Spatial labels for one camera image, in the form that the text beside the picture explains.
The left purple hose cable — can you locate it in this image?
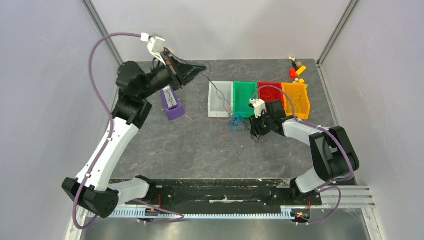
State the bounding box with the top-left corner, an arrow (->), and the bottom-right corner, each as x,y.
72,32 -> 185,231

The black cable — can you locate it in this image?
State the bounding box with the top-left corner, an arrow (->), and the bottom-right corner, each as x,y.
198,62 -> 263,143

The red plastic bin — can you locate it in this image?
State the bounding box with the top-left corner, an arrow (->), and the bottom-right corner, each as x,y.
257,82 -> 284,104

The purple hose cable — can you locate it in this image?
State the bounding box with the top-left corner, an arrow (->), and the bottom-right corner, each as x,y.
250,84 -> 355,226
72,32 -> 185,231

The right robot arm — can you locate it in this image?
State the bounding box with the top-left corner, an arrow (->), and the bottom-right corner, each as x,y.
249,98 -> 360,204

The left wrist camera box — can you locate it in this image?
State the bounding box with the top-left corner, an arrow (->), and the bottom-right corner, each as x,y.
147,35 -> 167,66

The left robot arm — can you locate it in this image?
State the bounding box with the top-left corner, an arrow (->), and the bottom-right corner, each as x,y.
62,56 -> 207,218

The yellow cable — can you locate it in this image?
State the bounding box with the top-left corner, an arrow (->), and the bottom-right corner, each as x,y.
285,89 -> 307,114

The white comb cable duct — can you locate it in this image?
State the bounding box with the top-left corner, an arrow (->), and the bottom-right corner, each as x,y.
86,206 -> 294,220

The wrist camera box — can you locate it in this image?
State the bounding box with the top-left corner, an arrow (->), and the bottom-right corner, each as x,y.
147,35 -> 167,66
249,98 -> 267,119

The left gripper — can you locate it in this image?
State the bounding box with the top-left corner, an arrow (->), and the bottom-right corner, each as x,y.
139,50 -> 208,100

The yellow plastic bin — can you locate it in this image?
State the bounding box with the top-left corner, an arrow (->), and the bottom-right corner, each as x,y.
282,82 -> 311,121

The red toy block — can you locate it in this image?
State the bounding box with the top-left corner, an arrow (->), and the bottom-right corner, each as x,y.
289,68 -> 298,79

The purple metronome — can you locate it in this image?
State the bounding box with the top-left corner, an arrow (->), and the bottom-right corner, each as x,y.
159,85 -> 186,121

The right purple hose cable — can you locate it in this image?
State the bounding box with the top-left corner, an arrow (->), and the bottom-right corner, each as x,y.
250,84 -> 355,226

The pink cable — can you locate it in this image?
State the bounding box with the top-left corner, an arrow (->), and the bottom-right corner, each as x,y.
261,86 -> 282,104

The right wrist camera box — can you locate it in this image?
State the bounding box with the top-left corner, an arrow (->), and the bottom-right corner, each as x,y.
249,98 -> 267,119

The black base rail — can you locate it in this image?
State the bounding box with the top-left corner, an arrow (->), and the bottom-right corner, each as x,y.
92,178 -> 324,216

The blue cable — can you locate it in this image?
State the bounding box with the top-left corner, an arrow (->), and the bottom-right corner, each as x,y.
226,111 -> 248,133

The green plastic bin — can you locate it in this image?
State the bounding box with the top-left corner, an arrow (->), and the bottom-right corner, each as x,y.
232,81 -> 258,119

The white plastic bin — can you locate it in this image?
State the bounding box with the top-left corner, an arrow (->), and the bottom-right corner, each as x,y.
207,81 -> 234,118

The yellow toy block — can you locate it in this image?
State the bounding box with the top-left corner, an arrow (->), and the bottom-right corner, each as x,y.
296,65 -> 307,76

